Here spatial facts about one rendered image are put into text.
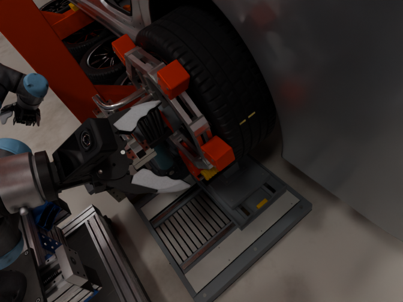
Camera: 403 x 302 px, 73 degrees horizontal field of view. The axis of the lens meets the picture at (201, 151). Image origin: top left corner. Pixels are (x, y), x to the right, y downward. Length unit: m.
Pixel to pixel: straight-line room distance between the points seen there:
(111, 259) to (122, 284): 0.16
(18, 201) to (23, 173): 0.04
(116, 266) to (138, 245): 0.30
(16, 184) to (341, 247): 1.55
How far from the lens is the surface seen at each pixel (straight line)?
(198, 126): 0.90
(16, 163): 0.41
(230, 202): 1.56
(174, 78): 0.83
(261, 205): 1.58
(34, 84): 1.09
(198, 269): 1.63
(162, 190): 0.41
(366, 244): 1.73
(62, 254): 1.14
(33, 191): 0.40
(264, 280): 1.63
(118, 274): 1.64
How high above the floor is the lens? 1.59
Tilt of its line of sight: 49 degrees down
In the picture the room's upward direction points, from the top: 24 degrees counter-clockwise
